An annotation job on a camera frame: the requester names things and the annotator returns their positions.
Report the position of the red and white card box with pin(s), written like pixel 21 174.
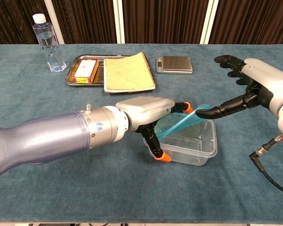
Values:
pixel 85 69

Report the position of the dark slatted partition panel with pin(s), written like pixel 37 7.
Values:
pixel 252 21
pixel 11 21
pixel 85 21
pixel 165 21

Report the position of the rectangular stainless steel tray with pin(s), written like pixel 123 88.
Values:
pixel 72 78

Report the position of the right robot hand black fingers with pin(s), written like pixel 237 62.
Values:
pixel 266 80

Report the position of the teal velvet table cloth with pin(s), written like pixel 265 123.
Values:
pixel 85 188

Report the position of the kraft spiral notebook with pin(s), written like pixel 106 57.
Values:
pixel 127 74

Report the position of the clear plastic container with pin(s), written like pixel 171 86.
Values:
pixel 193 146

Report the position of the silver digital kitchen scale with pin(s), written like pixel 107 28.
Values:
pixel 177 62

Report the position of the transparent blue plastic lid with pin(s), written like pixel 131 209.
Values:
pixel 179 124

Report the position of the clear plastic water bottle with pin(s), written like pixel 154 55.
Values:
pixel 50 47

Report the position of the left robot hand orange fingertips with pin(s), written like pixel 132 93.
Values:
pixel 146 108

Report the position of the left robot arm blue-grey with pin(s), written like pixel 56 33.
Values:
pixel 49 136

